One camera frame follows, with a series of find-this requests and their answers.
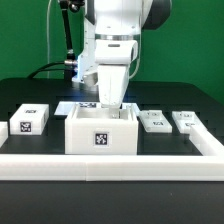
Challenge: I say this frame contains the white cabinet door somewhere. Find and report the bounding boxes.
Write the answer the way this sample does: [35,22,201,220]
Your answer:
[172,111,200,134]
[139,110,172,133]

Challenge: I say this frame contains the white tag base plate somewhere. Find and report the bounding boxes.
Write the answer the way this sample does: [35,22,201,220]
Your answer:
[54,101,140,116]

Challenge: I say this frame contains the white cabinet body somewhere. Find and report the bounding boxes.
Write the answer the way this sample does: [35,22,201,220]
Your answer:
[65,104,138,155]

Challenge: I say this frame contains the white u-shaped wall fence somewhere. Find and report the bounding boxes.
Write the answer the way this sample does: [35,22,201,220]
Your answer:
[0,125,224,181]

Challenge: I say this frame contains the black cable bundle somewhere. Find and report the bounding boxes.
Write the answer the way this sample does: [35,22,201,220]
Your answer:
[27,61,68,80]

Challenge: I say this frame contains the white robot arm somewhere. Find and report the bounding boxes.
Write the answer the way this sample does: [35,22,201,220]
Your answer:
[73,0,172,118]

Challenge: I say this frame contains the white cabinet top block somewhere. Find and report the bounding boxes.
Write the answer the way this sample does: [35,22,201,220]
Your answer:
[10,104,49,135]

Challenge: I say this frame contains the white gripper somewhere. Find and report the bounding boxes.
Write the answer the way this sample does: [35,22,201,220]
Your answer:
[95,40,138,118]

